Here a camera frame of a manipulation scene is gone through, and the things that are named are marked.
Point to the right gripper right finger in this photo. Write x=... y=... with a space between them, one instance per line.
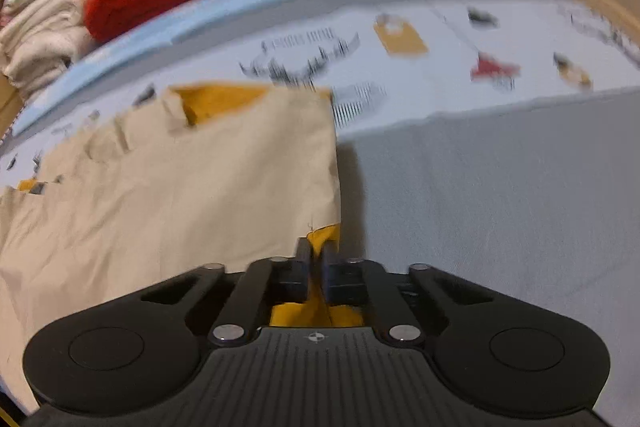
x=366 y=285

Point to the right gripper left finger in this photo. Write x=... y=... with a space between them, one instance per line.
x=266 y=283

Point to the beige and yellow hooded jacket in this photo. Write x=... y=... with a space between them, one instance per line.
x=211 y=173

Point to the grey printed bed sheet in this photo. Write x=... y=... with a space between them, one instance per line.
x=488 y=158

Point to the white folded fleece blanket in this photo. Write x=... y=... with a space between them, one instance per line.
x=41 y=42

